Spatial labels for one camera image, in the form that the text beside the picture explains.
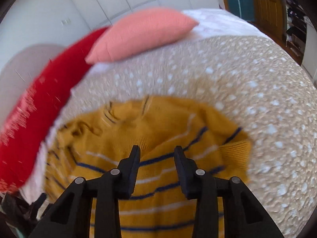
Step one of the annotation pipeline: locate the pink pillow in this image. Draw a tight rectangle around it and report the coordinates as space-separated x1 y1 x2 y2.
85 7 200 65

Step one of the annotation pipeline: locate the yellow striped sweater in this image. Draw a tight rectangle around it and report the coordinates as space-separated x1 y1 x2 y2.
45 95 252 238

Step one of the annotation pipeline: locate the red pillow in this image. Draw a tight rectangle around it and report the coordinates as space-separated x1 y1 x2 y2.
0 26 111 194

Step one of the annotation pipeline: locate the wooden door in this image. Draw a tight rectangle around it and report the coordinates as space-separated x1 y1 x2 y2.
250 0 286 43

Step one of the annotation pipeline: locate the beige spotted quilted blanket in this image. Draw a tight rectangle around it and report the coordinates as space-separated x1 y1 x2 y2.
53 35 317 238

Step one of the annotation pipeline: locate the white bedsheet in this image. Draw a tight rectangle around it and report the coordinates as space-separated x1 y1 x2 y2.
182 9 271 40

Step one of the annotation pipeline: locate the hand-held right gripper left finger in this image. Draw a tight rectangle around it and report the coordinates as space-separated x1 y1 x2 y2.
28 145 141 238

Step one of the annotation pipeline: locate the round pale headboard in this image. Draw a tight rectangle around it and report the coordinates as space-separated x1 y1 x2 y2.
0 44 68 93

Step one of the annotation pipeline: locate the dark cloth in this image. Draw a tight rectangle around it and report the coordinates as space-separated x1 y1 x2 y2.
0 192 53 238

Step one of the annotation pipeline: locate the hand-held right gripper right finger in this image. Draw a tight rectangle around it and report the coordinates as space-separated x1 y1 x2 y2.
174 146 285 238

